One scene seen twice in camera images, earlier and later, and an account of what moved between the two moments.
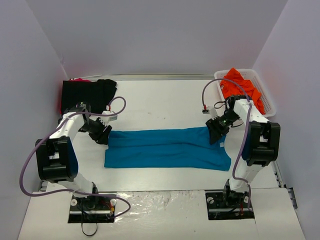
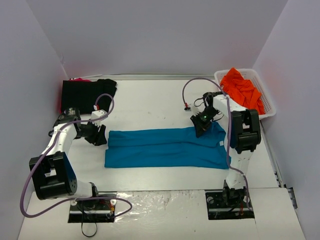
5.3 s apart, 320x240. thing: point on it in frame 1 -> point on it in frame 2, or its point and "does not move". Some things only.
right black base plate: x=227 y=206 does not move
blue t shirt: x=191 y=149 does not move
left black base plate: x=94 y=209 does not move
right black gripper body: x=217 y=125 -> x=200 y=124
